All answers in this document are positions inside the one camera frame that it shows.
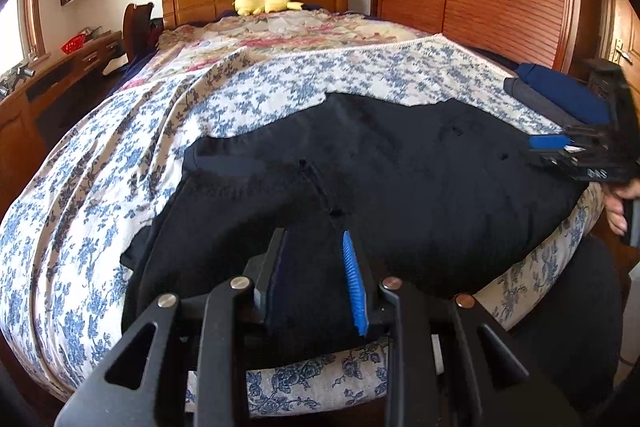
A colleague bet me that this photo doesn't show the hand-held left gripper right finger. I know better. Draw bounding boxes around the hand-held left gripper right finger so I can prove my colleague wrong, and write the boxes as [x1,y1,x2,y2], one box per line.
[341,231,583,427]

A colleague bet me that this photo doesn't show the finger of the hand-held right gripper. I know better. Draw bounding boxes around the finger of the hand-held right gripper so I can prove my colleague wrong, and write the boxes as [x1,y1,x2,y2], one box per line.
[537,151,593,174]
[526,127,601,155]

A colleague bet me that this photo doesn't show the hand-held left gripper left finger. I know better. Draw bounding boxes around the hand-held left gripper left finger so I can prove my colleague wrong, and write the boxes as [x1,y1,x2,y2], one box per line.
[54,227,288,427]

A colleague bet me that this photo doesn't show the black coat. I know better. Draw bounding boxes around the black coat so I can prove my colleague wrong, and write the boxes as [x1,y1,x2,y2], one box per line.
[120,92,593,358]

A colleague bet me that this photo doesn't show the person's right hand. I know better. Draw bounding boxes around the person's right hand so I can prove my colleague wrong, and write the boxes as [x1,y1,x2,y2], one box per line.
[602,177,640,237]

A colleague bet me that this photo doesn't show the dark grey folded garment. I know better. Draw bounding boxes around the dark grey folded garment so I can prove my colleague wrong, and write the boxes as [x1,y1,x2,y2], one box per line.
[502,77,581,128]

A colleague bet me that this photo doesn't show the blue folded garment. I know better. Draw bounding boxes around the blue folded garment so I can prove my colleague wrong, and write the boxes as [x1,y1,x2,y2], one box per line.
[515,63,612,126]

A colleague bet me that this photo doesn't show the person's dark pants leg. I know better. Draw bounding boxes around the person's dark pants leg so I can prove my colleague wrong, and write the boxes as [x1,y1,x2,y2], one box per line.
[495,234,626,393]

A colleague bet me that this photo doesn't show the blue floral bedsheet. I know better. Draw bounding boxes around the blue floral bedsheet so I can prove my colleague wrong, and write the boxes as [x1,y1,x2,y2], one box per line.
[0,34,606,418]

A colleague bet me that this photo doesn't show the pink floral quilt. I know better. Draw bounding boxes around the pink floral quilt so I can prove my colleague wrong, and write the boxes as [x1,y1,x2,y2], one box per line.
[120,9,426,92]

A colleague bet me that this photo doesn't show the navy bed sheet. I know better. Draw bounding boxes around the navy bed sheet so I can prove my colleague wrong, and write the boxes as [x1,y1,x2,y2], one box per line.
[120,42,168,90]

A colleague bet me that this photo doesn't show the wooden desk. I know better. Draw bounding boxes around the wooden desk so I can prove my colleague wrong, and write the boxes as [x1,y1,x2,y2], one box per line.
[0,31,123,218]

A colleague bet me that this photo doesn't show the dark wooden chair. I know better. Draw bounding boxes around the dark wooden chair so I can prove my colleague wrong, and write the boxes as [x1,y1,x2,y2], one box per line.
[122,2,163,62]

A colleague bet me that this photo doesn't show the red basket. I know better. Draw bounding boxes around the red basket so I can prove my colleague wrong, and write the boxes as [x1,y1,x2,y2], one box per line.
[60,33,87,55]

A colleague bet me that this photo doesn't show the bright window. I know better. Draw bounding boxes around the bright window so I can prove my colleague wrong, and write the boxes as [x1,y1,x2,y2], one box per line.
[0,0,46,72]

